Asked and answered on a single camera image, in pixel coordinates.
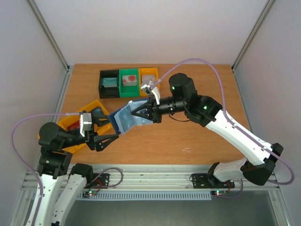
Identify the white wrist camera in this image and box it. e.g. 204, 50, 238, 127
140, 80, 161, 105
79, 113, 92, 137

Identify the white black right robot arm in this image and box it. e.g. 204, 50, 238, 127
131, 73, 283, 187

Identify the yellow bin with blue cards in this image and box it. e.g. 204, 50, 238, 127
79, 99, 112, 129

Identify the red white card stack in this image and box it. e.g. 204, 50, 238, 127
122, 74, 137, 87

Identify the black bin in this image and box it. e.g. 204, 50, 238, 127
98, 70, 119, 99

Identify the teal card stack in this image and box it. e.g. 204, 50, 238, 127
102, 77, 118, 88

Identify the yellow bin with red cards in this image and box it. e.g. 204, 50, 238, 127
57, 115, 86, 154

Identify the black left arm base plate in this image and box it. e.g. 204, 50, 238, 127
85, 173, 110, 189

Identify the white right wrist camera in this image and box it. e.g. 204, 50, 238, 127
140, 80, 161, 105

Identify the aluminium rail base frame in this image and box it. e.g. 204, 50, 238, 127
21, 163, 280, 191

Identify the green bin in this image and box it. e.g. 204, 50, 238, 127
119, 68, 139, 97

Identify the blue card stack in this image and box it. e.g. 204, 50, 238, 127
91, 107, 107, 119

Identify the left small circuit board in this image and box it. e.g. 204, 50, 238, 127
82, 191, 97, 198

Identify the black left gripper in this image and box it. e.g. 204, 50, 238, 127
61, 112, 119, 150

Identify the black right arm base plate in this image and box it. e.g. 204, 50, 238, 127
189, 173, 235, 189

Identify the small circuit board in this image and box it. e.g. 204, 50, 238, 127
211, 190, 228, 197
82, 191, 97, 198

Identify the blue zip card holder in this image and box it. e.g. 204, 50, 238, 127
108, 97, 153, 135

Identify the grey white card stack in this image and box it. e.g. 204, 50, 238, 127
141, 74, 156, 86

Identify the grey slotted cable duct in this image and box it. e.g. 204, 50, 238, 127
76, 191, 212, 201

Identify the right small circuit board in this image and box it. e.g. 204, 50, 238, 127
211, 190, 228, 197

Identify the yellow bin at table back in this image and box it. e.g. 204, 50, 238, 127
138, 68, 159, 87

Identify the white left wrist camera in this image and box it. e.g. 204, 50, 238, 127
79, 113, 92, 137

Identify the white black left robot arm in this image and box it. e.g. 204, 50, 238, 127
26, 115, 119, 226

